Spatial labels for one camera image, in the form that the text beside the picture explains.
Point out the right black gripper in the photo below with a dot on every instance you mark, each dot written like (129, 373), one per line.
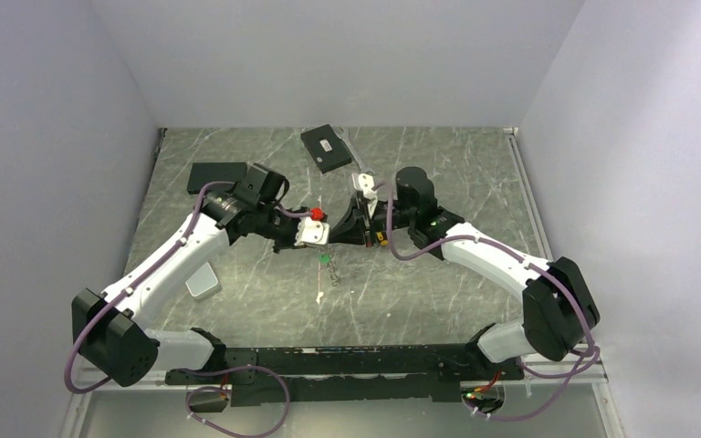
(351, 226)

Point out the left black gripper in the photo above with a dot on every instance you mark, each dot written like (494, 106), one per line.
(289, 243)

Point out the metal disc with keyrings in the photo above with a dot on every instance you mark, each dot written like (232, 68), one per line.
(332, 267)

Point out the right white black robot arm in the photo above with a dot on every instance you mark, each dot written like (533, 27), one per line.
(558, 311)

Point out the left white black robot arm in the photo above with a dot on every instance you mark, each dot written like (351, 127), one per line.
(112, 328)

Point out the yellow black screwdriver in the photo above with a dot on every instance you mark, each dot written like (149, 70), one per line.
(381, 238)

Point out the black rectangular box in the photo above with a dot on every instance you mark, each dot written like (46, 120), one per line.
(326, 148)

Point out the silver open-end wrench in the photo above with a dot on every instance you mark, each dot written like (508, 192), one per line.
(344, 135)

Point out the grey white rectangular box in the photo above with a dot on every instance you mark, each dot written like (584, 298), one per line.
(203, 283)

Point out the black flat tray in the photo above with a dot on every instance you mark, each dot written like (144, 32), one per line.
(202, 173)

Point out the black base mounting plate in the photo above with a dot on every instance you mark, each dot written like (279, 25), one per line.
(270, 387)

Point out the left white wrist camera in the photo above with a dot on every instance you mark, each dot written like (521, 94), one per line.
(313, 230)

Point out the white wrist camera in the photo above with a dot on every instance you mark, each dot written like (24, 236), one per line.
(313, 230)
(364, 195)

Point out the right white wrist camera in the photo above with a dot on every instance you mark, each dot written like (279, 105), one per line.
(364, 195)

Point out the aluminium extrusion rail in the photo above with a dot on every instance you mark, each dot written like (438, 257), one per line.
(568, 375)

